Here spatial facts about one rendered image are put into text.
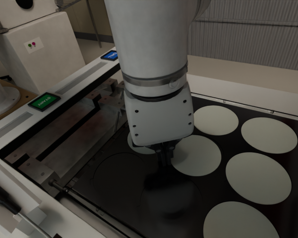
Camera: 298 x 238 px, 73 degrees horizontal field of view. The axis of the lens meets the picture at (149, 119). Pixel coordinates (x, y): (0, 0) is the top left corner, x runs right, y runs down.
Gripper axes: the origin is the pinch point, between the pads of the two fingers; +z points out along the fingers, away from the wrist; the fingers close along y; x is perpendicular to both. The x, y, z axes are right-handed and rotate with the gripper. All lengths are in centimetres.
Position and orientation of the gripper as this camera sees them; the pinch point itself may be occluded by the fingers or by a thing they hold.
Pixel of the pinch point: (164, 153)
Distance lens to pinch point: 38.1
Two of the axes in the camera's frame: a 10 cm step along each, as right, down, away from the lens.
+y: -9.8, 2.1, -0.4
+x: 1.7, 6.4, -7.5
